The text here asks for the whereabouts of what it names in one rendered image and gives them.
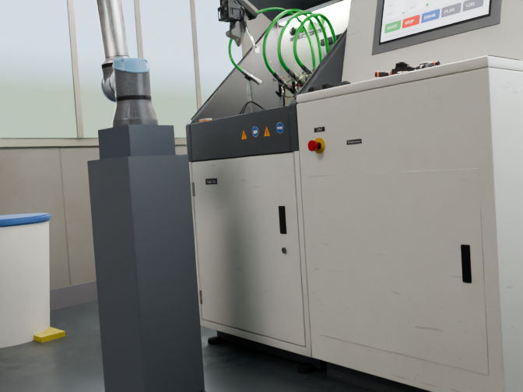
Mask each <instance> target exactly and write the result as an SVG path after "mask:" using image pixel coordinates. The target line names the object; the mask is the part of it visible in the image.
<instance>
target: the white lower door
mask: <svg viewBox="0 0 523 392"><path fill-rule="evenodd" d="M191 166H192V178H193V183H191V185H192V196H194V201H195V222H196V234H197V245H198V267H199V278H200V290H199V298H200V304H202V319H204V320H210V321H212V322H216V323H219V324H224V325H227V326H231V327H235V328H239V329H241V330H245V331H250V332H253V333H256V334H261V335H264V336H268V337H270V338H276V339H279V340H282V341H288V342H290V343H294V344H297V345H302V346H305V347H306V334H305V322H304V298H303V285H302V272H301V259H300V234H299V222H298V209H297V185H296V172H295V159H294V152H290V153H282V154H274V155H266V156H250V157H242V158H234V159H219V160H211V161H203V162H195V163H191Z"/></svg>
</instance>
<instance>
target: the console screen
mask: <svg viewBox="0 0 523 392"><path fill-rule="evenodd" d="M501 5H502V0H377V8H376V16H375V24H374V38H373V46H372V54H371V55H376V54H381V53H384V52H388V51H393V50H397V49H400V48H404V47H409V46H412V45H416V44H421V43H425V42H428V41H432V40H437V39H441V38H444V37H449V36H454V35H457V34H460V33H466V32H469V31H473V30H478V29H482V28H485V27H488V26H494V25H497V24H500V15H501Z"/></svg>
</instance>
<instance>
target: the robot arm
mask: <svg viewBox="0 0 523 392"><path fill-rule="evenodd" d="M96 1H97V11H98V16H99V22H100V32H101V37H102V43H103V49H104V58H105V60H104V62H103V63H102V64H101V68H102V74H103V78H102V81H101V89H102V92H103V94H104V95H105V97H106V98H108V99H109V100H110V101H112V102H115V103H116V108H115V112H114V117H113V121H112V128H113V127H117V126H122V125H126V124H147V125H159V121H158V119H157V117H156V113H155V110H154V109H153V105H152V98H151V87H150V76H149V71H150V68H149V62H148V61H147V60H146V59H144V58H130V57H129V51H128V42H127V36H126V30H125V20H124V14H123V8H122V3H121V0H96ZM219 4H220V7H219V8H217V9H218V20H219V22H225V23H230V29H229V30H228V31H226V36H227V37H229V38H230V39H232V40H234V42H235V44H236V45H237V46H238V47H240V46H241V43H242V40H243V39H244V34H245V32H246V27H247V19H248V20H253V19H256V18H257V16H258V14H257V13H256V11H254V10H253V8H252V7H250V6H249V4H247V3H246V2H245V1H244V0H219ZM219 12H220V18H219Z"/></svg>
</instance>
